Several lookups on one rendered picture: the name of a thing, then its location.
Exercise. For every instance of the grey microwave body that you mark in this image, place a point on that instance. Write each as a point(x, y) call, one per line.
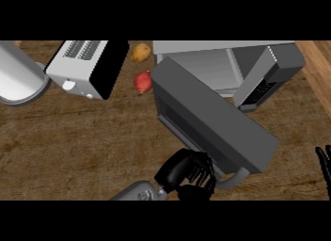
point(248, 67)

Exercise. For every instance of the white toaster oven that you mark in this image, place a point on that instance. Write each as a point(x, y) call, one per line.
point(88, 67)

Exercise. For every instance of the yellow potato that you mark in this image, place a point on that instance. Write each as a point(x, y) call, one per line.
point(141, 52)

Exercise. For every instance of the dark grey microwave door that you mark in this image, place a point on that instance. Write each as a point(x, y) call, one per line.
point(211, 119)

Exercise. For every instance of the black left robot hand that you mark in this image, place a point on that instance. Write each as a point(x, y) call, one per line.
point(175, 171)

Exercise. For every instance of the red sweet potato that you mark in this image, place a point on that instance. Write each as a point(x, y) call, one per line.
point(144, 82)

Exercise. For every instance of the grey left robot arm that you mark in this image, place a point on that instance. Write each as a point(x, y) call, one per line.
point(138, 192)

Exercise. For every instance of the white cylindrical appliance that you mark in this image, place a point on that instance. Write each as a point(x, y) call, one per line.
point(13, 73)

